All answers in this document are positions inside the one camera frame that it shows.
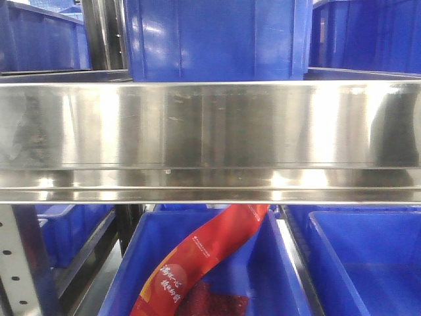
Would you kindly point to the red printed snack bag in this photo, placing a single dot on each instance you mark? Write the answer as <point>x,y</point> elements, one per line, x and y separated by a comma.
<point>198,253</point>

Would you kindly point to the perforated grey shelf upright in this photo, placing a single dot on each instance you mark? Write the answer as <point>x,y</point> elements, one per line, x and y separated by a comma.
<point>16,276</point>

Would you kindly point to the right shelf lower left bin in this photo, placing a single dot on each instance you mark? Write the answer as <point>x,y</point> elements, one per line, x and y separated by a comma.
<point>66,228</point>

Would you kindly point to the right shelf steel rail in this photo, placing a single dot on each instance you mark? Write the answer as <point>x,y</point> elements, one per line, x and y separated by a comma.
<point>289,142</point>

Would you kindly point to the right shelf blue bin centre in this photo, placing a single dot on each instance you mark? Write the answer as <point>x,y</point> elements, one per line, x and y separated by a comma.
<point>218,41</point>

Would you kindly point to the right shelf lower centre bin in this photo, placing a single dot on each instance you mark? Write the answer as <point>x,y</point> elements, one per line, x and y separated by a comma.
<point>260,270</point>

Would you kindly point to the right shelf upper left bin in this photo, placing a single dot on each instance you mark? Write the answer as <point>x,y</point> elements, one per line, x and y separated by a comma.
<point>35,39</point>

